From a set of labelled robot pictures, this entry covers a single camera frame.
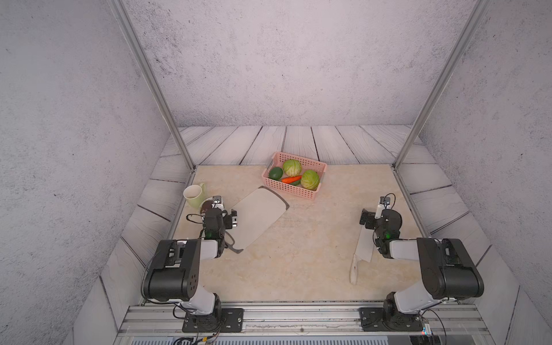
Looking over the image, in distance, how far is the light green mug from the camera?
982 millimetres

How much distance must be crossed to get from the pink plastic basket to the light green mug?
0.30m

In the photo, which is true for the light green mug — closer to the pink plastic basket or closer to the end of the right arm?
the pink plastic basket

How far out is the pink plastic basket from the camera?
3.49ft

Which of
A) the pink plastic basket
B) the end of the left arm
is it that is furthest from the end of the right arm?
the end of the left arm
